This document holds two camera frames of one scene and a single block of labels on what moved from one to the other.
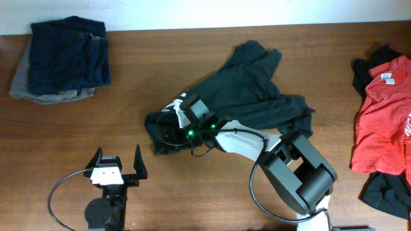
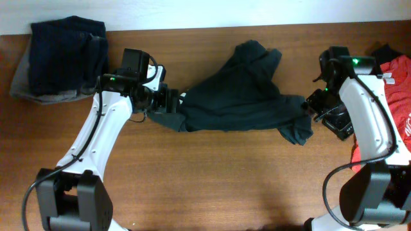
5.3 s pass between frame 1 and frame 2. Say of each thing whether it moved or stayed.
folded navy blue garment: stayed
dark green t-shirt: moved
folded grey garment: stayed
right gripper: moved
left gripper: moved
